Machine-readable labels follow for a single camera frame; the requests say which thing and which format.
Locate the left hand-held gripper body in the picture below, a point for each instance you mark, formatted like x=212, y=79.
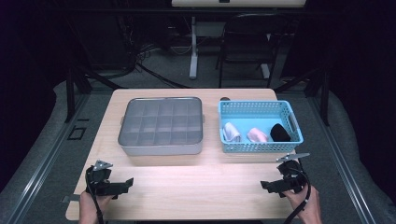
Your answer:
x=101, y=186

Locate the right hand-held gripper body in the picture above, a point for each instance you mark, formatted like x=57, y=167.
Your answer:
x=292, y=182

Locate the white divided storage box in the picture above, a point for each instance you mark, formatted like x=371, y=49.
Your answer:
x=162, y=150

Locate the black sock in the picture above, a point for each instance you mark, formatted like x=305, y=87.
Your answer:
x=279, y=132

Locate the pink sock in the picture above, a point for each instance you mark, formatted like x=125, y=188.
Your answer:
x=257, y=135

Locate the white sock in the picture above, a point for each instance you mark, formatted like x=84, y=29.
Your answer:
x=232, y=132

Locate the blue plastic basket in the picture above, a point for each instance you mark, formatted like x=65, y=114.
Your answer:
x=249, y=117

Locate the person's left hand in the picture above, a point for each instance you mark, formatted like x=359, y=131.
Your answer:
x=88, y=208

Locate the person's right hand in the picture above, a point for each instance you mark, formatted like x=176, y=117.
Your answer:
x=311, y=211

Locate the grey tape piece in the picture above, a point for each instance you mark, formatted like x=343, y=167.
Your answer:
x=70, y=198

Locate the white desk leg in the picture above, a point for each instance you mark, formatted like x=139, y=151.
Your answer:
x=265, y=71
x=193, y=62

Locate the black folding chair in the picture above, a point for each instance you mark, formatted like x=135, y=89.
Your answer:
x=249, y=46

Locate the white desk top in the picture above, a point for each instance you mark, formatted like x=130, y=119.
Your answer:
x=236, y=3

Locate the grey metal floor rail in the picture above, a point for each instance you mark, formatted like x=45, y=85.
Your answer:
x=46, y=161
x=362, y=203

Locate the black metal frame stand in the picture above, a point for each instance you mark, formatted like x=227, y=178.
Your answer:
x=70, y=93
x=325, y=99

